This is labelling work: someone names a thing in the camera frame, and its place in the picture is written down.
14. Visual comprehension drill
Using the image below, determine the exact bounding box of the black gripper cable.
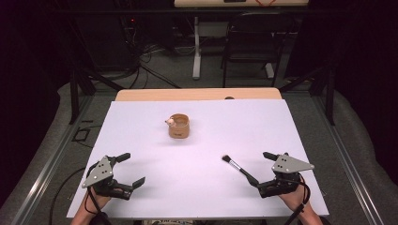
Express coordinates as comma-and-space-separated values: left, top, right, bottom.
84, 187, 110, 225
283, 174, 313, 225

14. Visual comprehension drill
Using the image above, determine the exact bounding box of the black makeup brush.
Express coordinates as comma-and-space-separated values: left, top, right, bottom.
222, 155, 252, 181

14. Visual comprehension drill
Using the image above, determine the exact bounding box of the black folding chair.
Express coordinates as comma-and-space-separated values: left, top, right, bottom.
220, 12, 297, 88

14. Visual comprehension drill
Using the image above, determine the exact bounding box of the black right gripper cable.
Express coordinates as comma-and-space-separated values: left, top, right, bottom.
283, 174, 313, 225

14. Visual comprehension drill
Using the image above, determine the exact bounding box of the grey metal floor rail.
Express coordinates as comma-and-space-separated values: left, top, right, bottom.
10, 94, 96, 225
312, 93, 378, 225

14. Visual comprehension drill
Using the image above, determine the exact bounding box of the person's left hand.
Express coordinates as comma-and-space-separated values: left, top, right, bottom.
85, 187, 113, 211

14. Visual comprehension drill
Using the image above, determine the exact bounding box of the wooden desk with white legs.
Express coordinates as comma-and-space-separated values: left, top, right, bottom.
173, 0, 310, 81

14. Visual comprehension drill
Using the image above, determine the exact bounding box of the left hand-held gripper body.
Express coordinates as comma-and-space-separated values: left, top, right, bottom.
82, 155, 134, 201

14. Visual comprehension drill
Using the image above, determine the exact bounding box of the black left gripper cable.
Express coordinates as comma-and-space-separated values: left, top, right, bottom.
84, 187, 110, 225

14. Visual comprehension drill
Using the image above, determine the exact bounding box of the light wooden table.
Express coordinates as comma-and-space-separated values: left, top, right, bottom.
115, 87, 283, 101

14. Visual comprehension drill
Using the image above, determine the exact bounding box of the brown bear pen holder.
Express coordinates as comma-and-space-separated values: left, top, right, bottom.
164, 112, 191, 140

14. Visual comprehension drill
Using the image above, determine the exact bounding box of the white table board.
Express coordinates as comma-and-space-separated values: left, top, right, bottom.
66, 98, 330, 219

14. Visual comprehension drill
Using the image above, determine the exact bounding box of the person's right hand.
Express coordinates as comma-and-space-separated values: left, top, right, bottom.
277, 184, 310, 212

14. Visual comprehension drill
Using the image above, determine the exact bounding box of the black floor cable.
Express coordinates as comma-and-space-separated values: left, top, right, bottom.
48, 167, 87, 225

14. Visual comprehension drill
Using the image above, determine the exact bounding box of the bundle of black floor cables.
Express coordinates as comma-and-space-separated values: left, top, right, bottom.
102, 40, 182, 90

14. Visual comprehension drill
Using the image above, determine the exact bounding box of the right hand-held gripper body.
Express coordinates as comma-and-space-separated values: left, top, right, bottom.
257, 152, 315, 199

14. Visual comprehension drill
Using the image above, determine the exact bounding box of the black metal frame stand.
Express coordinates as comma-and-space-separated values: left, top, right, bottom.
280, 65, 338, 127
67, 60, 126, 126

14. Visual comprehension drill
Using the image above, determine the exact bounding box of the black equipment case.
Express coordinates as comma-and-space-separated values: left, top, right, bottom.
73, 10, 140, 71

